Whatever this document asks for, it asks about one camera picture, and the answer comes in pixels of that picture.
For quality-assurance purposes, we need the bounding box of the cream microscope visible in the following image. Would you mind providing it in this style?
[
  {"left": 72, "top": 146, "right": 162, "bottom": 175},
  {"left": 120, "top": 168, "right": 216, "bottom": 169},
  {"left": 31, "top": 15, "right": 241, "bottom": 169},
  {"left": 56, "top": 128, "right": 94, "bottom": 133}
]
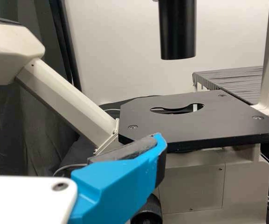
[{"left": 0, "top": 0, "right": 269, "bottom": 224}]

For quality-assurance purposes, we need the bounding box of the grey cable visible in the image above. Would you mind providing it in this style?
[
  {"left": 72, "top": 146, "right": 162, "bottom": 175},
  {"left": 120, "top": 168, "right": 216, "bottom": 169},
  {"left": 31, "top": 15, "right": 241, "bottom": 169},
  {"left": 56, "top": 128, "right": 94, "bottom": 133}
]
[{"left": 52, "top": 162, "right": 90, "bottom": 177}]

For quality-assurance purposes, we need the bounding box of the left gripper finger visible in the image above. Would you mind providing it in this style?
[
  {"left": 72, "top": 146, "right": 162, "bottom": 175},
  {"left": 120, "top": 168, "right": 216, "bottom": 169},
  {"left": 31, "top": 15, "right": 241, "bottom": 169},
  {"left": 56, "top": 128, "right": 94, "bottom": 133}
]
[{"left": 68, "top": 132, "right": 168, "bottom": 224}]

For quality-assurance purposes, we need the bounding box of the black platform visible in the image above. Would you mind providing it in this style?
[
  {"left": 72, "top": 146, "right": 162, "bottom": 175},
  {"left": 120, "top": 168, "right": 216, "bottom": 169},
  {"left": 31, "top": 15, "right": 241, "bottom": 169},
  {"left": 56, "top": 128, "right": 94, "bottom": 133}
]
[{"left": 192, "top": 66, "right": 265, "bottom": 106}]

